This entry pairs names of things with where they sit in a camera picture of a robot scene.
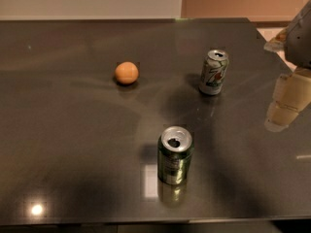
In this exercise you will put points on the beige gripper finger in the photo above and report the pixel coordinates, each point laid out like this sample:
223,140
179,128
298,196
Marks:
278,42
291,95

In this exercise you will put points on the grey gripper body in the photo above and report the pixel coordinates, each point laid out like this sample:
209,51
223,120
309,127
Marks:
300,41

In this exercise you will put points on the green soda can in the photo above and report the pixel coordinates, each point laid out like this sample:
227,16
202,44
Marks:
174,150

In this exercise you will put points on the white 7up can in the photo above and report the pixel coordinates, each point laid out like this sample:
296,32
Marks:
213,72

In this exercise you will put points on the orange round fruit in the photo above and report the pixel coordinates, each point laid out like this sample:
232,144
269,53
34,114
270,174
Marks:
126,73

